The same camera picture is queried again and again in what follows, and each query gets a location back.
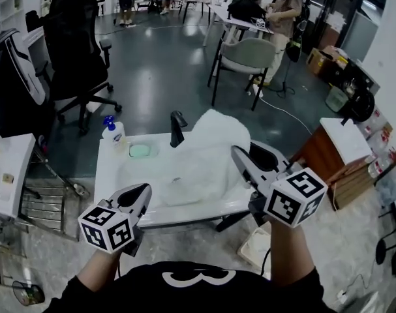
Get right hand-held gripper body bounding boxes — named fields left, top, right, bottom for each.
left=248, top=166, right=328, bottom=230

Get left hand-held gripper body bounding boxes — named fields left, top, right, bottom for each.
left=77, top=199, right=144, bottom=258

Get white cloth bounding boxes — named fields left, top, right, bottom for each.
left=163, top=108, right=252, bottom=207

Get cream plastic tray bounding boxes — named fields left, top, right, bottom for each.
left=236, top=223, right=273, bottom=272

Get person's left forearm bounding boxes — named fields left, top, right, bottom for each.
left=76, top=249, right=123, bottom=293

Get person's right forearm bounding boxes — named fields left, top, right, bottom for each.
left=269, top=215, right=316, bottom=288

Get cardboard box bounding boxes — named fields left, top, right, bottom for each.
left=307, top=46, right=348, bottom=78

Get white washbasin dark stand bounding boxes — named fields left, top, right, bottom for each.
left=93, top=132, right=290, bottom=233

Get wooden vanity white basin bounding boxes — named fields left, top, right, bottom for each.
left=290, top=117, right=373, bottom=188

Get clear soap dish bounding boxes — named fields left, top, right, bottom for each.
left=128, top=142, right=159, bottom=158

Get white soap bottle blue pump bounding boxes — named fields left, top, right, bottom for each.
left=101, top=115, right=127, bottom=155

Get wooden slatted pallet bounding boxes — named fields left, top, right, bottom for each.
left=327, top=164, right=378, bottom=211

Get person's black shirt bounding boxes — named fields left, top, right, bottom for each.
left=42, top=261, right=337, bottom=313

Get tall black faucet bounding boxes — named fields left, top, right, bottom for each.
left=170, top=110, right=189, bottom=149

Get group of clear water jugs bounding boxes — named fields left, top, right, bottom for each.
left=363, top=108, right=396, bottom=179

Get pale green bin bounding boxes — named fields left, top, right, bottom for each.
left=324, top=85, right=348, bottom=113

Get pale blue painted canvas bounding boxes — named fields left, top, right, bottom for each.
left=375, top=164, right=396, bottom=205

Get black mesh wastebasket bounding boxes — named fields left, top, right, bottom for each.
left=12, top=280, right=46, bottom=306

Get grey armchair black legs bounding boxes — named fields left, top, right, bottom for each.
left=207, top=37, right=277, bottom=112

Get black appliance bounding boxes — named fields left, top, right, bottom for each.
left=331, top=59, right=381, bottom=123

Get white table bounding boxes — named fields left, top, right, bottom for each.
left=207, top=3, right=275, bottom=48

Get black bag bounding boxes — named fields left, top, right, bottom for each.
left=226, top=0, right=267, bottom=22

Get black mesh office chair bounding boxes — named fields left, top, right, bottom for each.
left=42, top=0, right=123, bottom=135

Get black white gaming chair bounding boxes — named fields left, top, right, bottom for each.
left=0, top=27, right=53, bottom=136

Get dark glass door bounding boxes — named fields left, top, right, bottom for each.
left=307, top=0, right=386, bottom=55

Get white power cable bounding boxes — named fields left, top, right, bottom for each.
left=258, top=95, right=313, bottom=136

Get black pedestal fan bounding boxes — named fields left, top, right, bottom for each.
left=375, top=226, right=396, bottom=276

